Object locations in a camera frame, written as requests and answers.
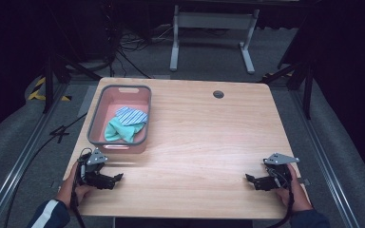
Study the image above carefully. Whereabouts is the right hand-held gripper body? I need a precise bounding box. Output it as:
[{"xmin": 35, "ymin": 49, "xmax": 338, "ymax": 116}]
[{"xmin": 262, "ymin": 153, "xmax": 300, "ymax": 190}]

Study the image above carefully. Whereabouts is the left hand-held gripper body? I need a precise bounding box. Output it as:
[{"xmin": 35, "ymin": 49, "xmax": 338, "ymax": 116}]
[{"xmin": 76, "ymin": 147, "xmax": 109, "ymax": 188}]

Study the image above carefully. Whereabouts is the person's right hand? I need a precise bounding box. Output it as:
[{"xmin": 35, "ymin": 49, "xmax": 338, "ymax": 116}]
[{"xmin": 275, "ymin": 163, "xmax": 314, "ymax": 213}]

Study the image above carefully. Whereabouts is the person's left hand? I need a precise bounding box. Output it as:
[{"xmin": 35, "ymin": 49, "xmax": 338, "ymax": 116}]
[{"xmin": 56, "ymin": 161, "xmax": 93, "ymax": 211}]

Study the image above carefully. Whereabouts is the teal cloth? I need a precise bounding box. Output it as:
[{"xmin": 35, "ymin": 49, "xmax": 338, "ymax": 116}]
[{"xmin": 104, "ymin": 116, "xmax": 146, "ymax": 143}]

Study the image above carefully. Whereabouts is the blue white striped cloth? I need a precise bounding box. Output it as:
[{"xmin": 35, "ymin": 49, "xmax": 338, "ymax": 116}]
[{"xmin": 115, "ymin": 105, "xmax": 149, "ymax": 127}]

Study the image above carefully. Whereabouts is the pink basket with grey rim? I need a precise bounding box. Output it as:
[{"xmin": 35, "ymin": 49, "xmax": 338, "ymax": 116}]
[{"xmin": 86, "ymin": 84, "xmax": 153, "ymax": 155}]

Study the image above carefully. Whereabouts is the black metal stand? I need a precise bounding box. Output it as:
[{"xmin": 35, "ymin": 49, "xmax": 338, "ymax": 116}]
[
  {"xmin": 42, "ymin": 51, "xmax": 103, "ymax": 114},
  {"xmin": 259, "ymin": 58, "xmax": 316, "ymax": 121}
]

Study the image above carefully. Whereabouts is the yellow black hazard tape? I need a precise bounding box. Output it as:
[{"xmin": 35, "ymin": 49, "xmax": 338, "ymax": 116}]
[{"xmin": 27, "ymin": 76, "xmax": 73, "ymax": 103}]

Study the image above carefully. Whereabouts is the right hand-held gripper cable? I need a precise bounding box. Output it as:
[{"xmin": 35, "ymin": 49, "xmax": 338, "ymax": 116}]
[{"xmin": 265, "ymin": 188, "xmax": 296, "ymax": 228}]

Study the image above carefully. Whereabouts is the hand-held gripper cable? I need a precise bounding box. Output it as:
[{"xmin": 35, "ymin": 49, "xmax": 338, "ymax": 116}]
[
  {"xmin": 265, "ymin": 188, "xmax": 296, "ymax": 228},
  {"xmin": 69, "ymin": 151, "xmax": 93, "ymax": 228}
]

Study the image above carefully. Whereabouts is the left hand-held gripper cable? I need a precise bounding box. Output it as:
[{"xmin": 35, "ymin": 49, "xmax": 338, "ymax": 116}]
[{"xmin": 69, "ymin": 151, "xmax": 93, "ymax": 228}]

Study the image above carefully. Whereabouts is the aluminium floor rail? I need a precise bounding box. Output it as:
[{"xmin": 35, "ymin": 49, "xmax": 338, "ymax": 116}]
[
  {"xmin": 290, "ymin": 89, "xmax": 361, "ymax": 228},
  {"xmin": 0, "ymin": 83, "xmax": 69, "ymax": 228}
]

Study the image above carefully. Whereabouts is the black floor cable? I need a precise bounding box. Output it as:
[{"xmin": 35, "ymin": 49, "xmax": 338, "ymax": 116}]
[{"xmin": 3, "ymin": 112, "xmax": 88, "ymax": 228}]

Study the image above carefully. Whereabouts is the bundle of black cables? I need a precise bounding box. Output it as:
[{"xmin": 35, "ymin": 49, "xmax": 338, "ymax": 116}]
[{"xmin": 106, "ymin": 18, "xmax": 174, "ymax": 80}]

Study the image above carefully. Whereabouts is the white metal desk frame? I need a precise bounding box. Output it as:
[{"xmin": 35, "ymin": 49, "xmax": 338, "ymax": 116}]
[{"xmin": 169, "ymin": 4, "xmax": 261, "ymax": 76}]

